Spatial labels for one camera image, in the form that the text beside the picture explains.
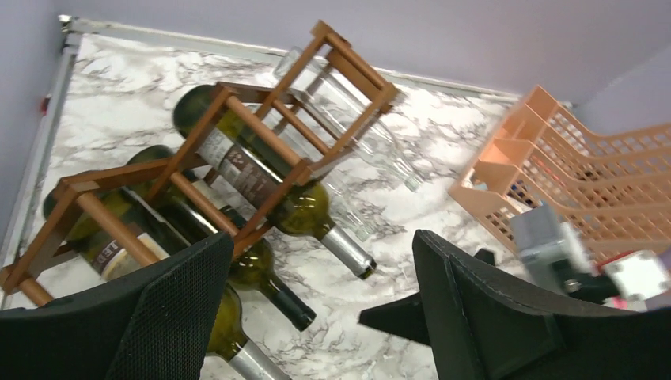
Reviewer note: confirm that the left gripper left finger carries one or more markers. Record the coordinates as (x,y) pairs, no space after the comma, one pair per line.
(153,323)

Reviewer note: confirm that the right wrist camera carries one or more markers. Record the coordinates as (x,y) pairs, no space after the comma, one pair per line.
(541,238)

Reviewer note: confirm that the green wine bottle cream label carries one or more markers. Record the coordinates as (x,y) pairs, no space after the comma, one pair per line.
(254,268)

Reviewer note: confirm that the dark green wine bottle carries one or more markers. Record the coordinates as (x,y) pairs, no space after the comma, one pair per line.
(256,171)

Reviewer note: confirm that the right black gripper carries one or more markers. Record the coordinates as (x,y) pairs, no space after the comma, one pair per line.
(565,280)

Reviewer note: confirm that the olive wine bottle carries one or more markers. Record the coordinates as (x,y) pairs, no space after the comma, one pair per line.
(121,234)

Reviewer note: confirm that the clear glass bottle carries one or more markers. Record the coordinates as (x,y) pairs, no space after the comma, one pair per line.
(341,210)

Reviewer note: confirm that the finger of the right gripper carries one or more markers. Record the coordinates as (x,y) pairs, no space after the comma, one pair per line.
(398,317)

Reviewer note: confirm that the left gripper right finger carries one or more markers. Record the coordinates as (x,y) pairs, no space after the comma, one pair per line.
(538,334)

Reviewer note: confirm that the brown wooden wine rack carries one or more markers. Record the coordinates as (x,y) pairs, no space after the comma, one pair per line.
(165,172)

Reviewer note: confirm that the peach plastic tiered basket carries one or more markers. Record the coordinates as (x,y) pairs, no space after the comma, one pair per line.
(614,189)

